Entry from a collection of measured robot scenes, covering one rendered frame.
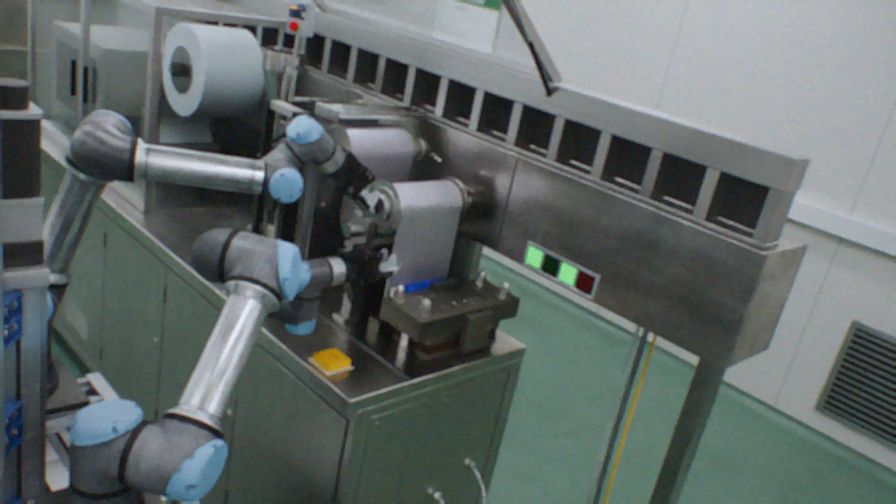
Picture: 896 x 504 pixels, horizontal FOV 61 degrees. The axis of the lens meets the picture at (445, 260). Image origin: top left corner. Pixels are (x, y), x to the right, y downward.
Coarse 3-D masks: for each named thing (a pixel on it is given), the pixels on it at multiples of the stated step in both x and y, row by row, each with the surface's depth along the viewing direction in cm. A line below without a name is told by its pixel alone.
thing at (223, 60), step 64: (64, 0) 297; (192, 0) 290; (64, 64) 305; (128, 64) 263; (192, 64) 259; (256, 64) 275; (64, 128) 313; (192, 128) 268; (256, 128) 285; (192, 192) 277
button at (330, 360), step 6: (318, 354) 194; (324, 354) 194; (330, 354) 195; (336, 354) 196; (342, 354) 196; (318, 360) 193; (324, 360) 192; (330, 360) 192; (336, 360) 193; (342, 360) 193; (348, 360) 194; (324, 366) 191; (330, 366) 190; (336, 366) 192; (342, 366) 194; (348, 366) 195
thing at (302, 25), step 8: (296, 0) 229; (288, 8) 230; (296, 8) 229; (304, 8) 228; (312, 8) 230; (288, 16) 231; (296, 16) 230; (304, 16) 229; (312, 16) 231; (288, 24) 231; (296, 24) 229; (304, 24) 230; (312, 24) 233; (288, 32) 232; (296, 32) 231; (304, 32) 230; (312, 32) 234
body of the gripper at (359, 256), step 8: (352, 248) 203; (360, 248) 202; (368, 248) 204; (344, 256) 196; (352, 256) 197; (360, 256) 199; (368, 256) 199; (376, 256) 202; (352, 264) 199; (360, 264) 201; (368, 264) 200; (376, 264) 204; (352, 272) 200; (360, 272) 202; (368, 272) 201; (376, 272) 204; (344, 280) 197; (368, 280) 202
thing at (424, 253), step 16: (448, 224) 221; (400, 240) 210; (416, 240) 214; (432, 240) 219; (448, 240) 224; (400, 256) 212; (416, 256) 217; (432, 256) 222; (448, 256) 227; (400, 272) 215; (416, 272) 220; (432, 272) 224
